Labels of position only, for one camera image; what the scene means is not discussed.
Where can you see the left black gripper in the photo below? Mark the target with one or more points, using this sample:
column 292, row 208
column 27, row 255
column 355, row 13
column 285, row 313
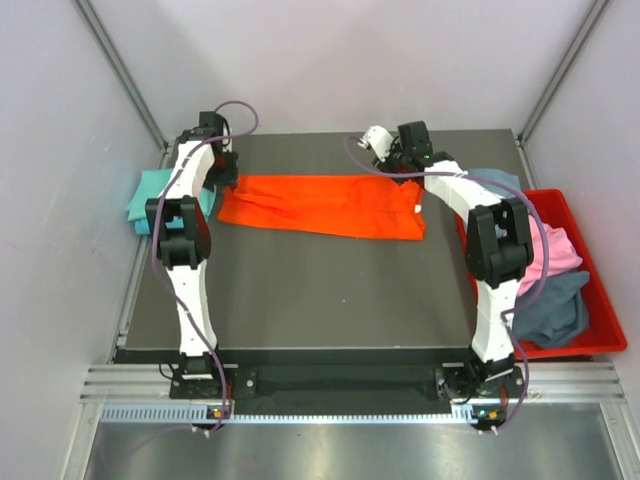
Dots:
column 228, row 177

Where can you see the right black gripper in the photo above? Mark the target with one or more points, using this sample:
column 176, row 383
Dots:
column 385, row 166

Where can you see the orange t shirt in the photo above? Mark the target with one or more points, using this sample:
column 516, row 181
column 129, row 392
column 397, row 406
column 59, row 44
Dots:
column 353, row 206

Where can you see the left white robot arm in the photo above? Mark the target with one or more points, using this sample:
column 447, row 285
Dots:
column 181, row 236

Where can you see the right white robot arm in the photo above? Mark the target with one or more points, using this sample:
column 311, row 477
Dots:
column 498, row 238

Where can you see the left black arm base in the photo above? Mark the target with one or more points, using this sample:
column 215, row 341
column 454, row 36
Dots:
column 241, row 384

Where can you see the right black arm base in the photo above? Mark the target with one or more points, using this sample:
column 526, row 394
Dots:
column 465, row 382

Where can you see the folded teal t shirt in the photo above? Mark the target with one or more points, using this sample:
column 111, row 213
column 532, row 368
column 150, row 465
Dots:
column 151, row 184

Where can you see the pink t shirt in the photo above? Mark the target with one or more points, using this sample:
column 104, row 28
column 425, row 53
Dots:
column 562, row 255

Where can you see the red plastic bin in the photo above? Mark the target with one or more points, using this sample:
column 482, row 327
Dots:
column 604, row 334

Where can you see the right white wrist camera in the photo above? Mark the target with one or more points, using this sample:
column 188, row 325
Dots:
column 377, row 140

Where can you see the left corner aluminium post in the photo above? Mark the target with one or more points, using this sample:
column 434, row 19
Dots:
column 109, row 50

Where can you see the corner aluminium post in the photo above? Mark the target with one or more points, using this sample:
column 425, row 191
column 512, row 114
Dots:
column 109, row 50
column 594, row 15

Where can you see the right corner aluminium post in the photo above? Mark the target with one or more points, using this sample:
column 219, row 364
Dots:
column 594, row 15

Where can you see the aluminium frame rail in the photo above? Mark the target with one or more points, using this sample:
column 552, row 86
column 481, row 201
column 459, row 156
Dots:
column 549, row 382

